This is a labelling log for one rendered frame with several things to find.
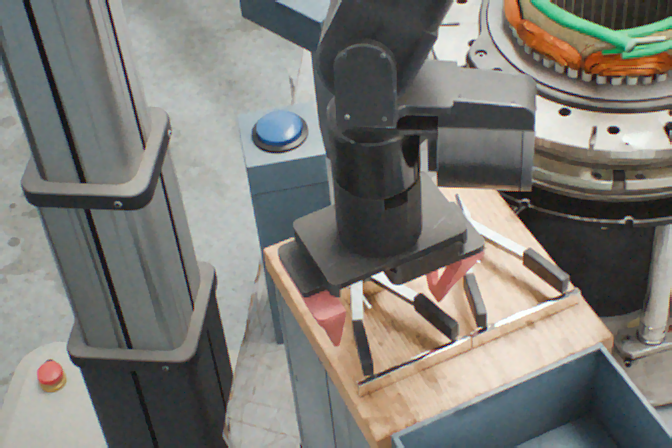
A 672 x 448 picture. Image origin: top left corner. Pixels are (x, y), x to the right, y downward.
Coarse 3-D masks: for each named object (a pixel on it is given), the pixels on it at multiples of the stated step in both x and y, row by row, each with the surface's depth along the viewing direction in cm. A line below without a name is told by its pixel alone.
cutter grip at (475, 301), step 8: (464, 280) 95; (472, 280) 95; (464, 288) 96; (472, 288) 94; (472, 296) 94; (480, 296) 94; (472, 304) 94; (480, 304) 93; (472, 312) 94; (480, 312) 93; (480, 320) 93
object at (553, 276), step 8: (528, 248) 97; (528, 256) 96; (536, 256) 96; (528, 264) 97; (536, 264) 96; (544, 264) 95; (552, 264) 95; (536, 272) 96; (544, 272) 96; (552, 272) 95; (560, 272) 95; (544, 280) 96; (552, 280) 95; (560, 280) 94; (568, 280) 95; (560, 288) 95
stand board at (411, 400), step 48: (480, 192) 105; (288, 240) 103; (528, 240) 101; (288, 288) 100; (480, 288) 98; (528, 288) 98; (384, 336) 96; (432, 336) 96; (528, 336) 95; (576, 336) 95; (336, 384) 95; (432, 384) 93; (480, 384) 92; (384, 432) 90
